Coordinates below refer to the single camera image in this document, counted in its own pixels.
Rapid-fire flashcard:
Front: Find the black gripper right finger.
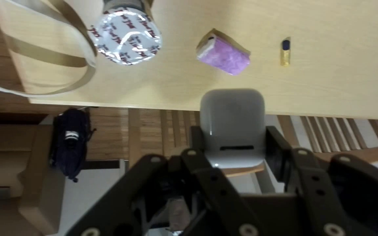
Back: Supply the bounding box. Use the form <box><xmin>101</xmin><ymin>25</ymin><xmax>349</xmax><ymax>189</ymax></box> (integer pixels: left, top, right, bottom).
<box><xmin>265</xmin><ymin>124</ymin><xmax>378</xmax><ymax>236</ymax></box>

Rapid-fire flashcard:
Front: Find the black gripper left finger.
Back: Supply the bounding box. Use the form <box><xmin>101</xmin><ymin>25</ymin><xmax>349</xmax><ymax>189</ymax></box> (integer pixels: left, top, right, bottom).
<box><xmin>64</xmin><ymin>124</ymin><xmax>260</xmax><ymax>236</ymax></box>

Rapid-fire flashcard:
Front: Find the white earbud case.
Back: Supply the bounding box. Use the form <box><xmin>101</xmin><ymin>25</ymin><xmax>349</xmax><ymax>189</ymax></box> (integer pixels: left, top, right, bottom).
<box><xmin>198</xmin><ymin>88</ymin><xmax>268</xmax><ymax>170</ymax></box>

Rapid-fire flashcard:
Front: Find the foil-lidded yoghurt container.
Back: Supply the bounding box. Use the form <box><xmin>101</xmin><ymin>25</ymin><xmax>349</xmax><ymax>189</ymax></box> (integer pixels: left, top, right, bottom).
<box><xmin>87</xmin><ymin>0</ymin><xmax>164</xmax><ymax>67</ymax></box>

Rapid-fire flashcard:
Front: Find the light wooden slat-back chair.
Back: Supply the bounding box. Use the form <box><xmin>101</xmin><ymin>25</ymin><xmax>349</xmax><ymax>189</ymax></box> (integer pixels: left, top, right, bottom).
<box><xmin>127</xmin><ymin>109</ymin><xmax>378</xmax><ymax>178</ymax></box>

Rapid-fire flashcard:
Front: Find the black backpack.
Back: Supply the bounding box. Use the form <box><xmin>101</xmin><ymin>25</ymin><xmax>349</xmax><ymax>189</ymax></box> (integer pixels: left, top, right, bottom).
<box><xmin>50</xmin><ymin>107</ymin><xmax>97</xmax><ymax>183</ymax></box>

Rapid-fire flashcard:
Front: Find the small yellow black lighter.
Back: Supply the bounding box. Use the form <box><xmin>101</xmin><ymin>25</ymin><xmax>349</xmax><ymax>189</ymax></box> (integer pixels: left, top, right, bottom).
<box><xmin>278</xmin><ymin>37</ymin><xmax>293</xmax><ymax>67</ymax></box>

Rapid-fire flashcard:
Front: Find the purple rectangular block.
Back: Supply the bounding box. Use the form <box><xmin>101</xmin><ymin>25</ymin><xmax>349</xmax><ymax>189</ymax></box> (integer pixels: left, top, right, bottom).
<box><xmin>195</xmin><ymin>27</ymin><xmax>253</xmax><ymax>77</ymax></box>

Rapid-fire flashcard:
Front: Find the cream canvas tote bag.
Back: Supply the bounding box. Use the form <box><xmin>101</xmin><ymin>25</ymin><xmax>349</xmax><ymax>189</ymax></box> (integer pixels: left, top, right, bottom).
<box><xmin>0</xmin><ymin>0</ymin><xmax>100</xmax><ymax>98</ymax></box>

